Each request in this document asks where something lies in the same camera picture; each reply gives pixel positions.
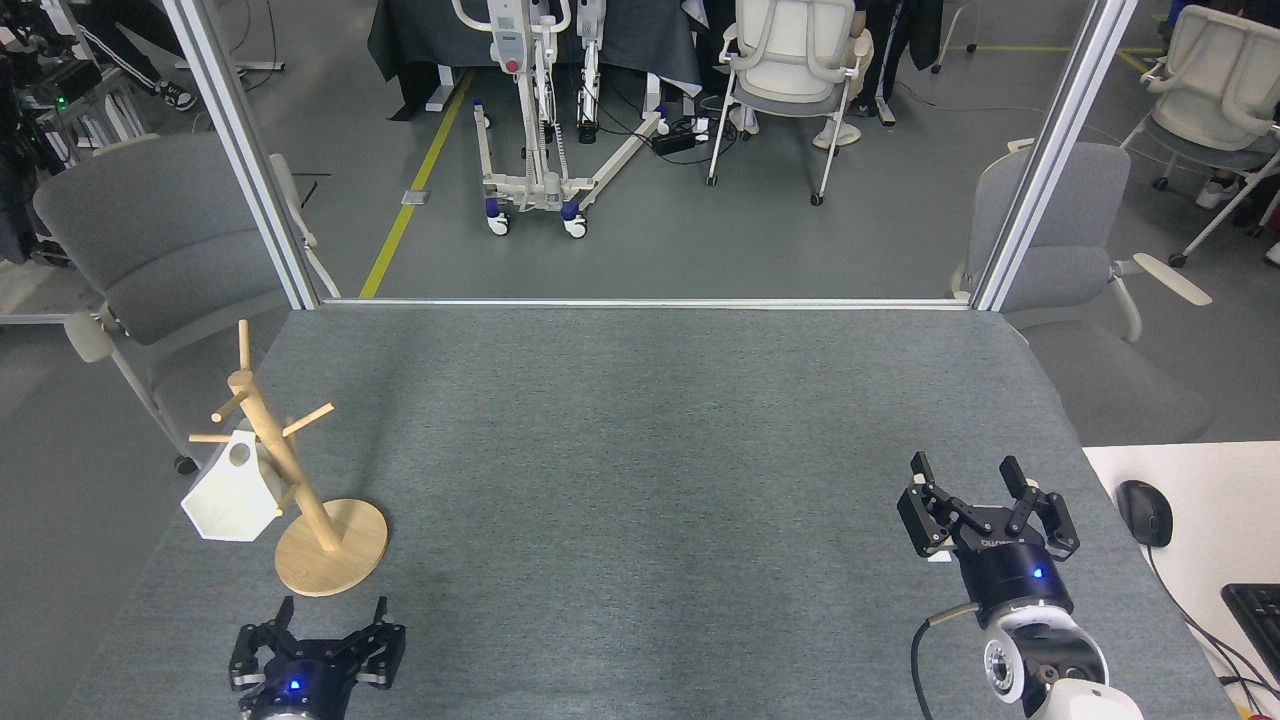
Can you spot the silver frame post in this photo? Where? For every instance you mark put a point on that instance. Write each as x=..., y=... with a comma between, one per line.
x=1050, y=150
x=245, y=150

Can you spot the black computer mouse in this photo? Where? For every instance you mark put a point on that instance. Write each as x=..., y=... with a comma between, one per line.
x=1145, y=512

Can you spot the white office chair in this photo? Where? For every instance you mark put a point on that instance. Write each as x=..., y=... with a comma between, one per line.
x=1215, y=70
x=790, y=60

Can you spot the wooden cup rack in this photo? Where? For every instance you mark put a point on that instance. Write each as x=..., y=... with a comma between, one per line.
x=300, y=490

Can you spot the grey armchair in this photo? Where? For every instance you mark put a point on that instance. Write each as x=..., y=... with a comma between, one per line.
x=1070, y=230
x=150, y=230

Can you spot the dark cloth covered table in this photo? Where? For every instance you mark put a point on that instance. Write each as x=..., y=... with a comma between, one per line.
x=430, y=40

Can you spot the white stand on wheels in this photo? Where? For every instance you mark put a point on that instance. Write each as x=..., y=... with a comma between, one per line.
x=545, y=185

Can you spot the black keyboard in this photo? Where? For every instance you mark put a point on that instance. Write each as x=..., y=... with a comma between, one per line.
x=1258, y=615

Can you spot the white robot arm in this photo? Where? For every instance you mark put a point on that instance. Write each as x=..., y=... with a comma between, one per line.
x=1050, y=660

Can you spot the dark equipment rack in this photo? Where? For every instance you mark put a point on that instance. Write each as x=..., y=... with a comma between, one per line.
x=60, y=80

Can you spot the silver table edge rail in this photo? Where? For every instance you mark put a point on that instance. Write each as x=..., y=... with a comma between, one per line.
x=650, y=302

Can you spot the person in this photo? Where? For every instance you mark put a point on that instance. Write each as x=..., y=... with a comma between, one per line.
x=885, y=50
x=1218, y=193
x=135, y=50

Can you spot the white hexagonal cup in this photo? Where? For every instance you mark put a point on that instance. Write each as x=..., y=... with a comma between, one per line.
x=235, y=500

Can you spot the black power strip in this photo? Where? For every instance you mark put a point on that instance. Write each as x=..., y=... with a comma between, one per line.
x=675, y=141

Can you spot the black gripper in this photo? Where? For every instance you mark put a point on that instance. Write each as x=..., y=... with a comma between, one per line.
x=1015, y=580
x=295, y=695

